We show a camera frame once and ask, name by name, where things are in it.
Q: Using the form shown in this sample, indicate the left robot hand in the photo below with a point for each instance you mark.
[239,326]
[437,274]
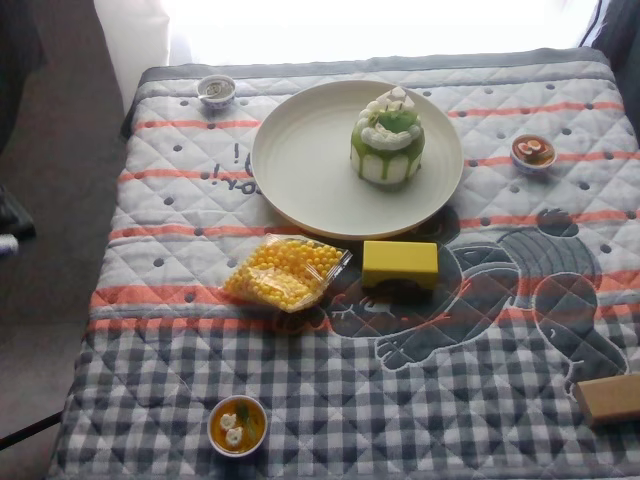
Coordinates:
[12,215]

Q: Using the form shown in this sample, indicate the green and white toy cake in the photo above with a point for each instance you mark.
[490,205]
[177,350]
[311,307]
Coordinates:
[387,150]

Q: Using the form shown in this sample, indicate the small bowl with egg halves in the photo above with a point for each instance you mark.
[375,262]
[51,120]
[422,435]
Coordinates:
[533,152]

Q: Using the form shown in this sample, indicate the small bowl with grey filling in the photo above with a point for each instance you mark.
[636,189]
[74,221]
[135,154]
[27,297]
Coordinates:
[215,92]

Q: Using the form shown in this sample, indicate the small bowl with orange soup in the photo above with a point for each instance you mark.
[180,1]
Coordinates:
[237,425]

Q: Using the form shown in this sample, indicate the bag of yellow balls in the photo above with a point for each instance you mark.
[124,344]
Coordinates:
[280,275]

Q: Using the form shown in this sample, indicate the round cream plate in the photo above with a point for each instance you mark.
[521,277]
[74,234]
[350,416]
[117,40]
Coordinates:
[310,165]

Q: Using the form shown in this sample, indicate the grey quilt with printed bear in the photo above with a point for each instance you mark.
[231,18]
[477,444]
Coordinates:
[350,390]

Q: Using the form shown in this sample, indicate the thin black bar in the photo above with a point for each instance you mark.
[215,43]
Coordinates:
[30,431]

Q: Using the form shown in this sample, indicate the brown cardboard box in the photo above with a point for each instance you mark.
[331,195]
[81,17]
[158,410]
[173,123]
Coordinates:
[612,400]

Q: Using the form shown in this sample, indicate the yellow arch block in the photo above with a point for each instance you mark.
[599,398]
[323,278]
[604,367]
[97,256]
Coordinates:
[400,260]

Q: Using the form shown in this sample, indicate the dark curtain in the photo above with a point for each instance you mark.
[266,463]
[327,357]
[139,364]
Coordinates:
[17,60]
[617,40]

